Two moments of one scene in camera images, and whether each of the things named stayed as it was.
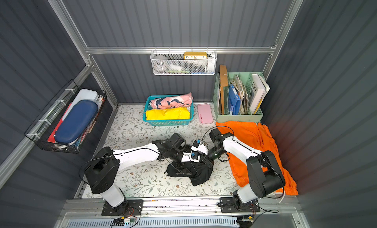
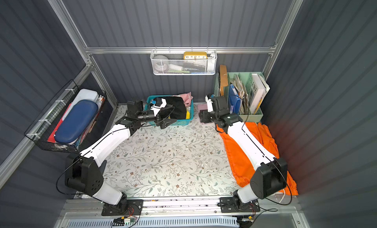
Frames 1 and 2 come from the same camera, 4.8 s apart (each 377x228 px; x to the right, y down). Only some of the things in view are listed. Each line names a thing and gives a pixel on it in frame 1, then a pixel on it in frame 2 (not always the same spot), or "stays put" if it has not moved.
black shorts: [199, 173] → [175, 108]
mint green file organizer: [237, 97] stays put
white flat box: [83, 94] stays put
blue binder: [234, 100] stays put
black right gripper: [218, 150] → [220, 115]
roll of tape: [160, 63] stays put
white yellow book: [259, 88] stays put
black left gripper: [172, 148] → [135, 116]
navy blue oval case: [76, 122] stays put
